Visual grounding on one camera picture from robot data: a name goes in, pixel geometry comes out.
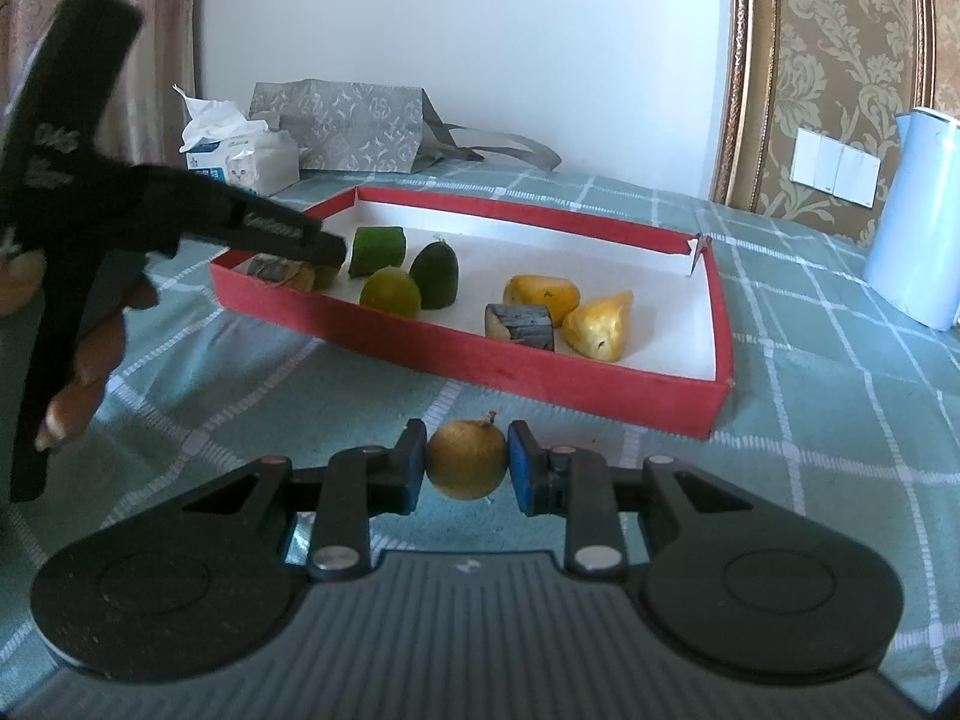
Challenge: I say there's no white wall switch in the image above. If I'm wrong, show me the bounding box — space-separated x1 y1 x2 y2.
790 127 882 209

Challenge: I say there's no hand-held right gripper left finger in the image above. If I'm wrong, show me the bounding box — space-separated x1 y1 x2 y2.
184 420 428 582

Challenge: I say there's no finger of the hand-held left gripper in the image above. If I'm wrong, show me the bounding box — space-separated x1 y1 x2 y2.
217 187 347 269

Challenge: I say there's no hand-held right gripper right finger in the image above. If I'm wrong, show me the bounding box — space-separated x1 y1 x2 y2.
508 420 758 578

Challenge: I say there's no grey cut vegetable piece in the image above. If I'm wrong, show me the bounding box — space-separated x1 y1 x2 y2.
246 255 316 292

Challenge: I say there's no person's left hand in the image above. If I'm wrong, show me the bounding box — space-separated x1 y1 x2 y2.
0 247 158 452

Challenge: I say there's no grey-blue cube block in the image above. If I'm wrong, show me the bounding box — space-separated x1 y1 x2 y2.
484 304 556 352

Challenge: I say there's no yellow cut fruit piece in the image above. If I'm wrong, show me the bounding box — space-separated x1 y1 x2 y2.
502 274 582 329
562 290 635 362

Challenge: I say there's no yellow-brown round fruit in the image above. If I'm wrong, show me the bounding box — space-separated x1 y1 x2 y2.
425 412 509 501

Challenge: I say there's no white tissue pack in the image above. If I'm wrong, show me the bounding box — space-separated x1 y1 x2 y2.
172 85 301 194

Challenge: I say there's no grey patterned paper bag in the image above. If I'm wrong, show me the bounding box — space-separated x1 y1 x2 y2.
249 79 562 173

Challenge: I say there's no green checked tablecloth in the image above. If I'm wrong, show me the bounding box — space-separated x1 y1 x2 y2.
0 165 960 720

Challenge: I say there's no gold framed damask wall panel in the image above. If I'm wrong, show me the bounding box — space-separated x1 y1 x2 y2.
711 0 960 248

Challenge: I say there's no light blue kettle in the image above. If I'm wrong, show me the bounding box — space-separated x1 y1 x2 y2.
862 108 960 331

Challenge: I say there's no round green lime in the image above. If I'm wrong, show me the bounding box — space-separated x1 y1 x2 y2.
359 267 422 320

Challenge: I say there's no red shallow cardboard box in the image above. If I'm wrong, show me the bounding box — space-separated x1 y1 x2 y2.
210 186 734 440

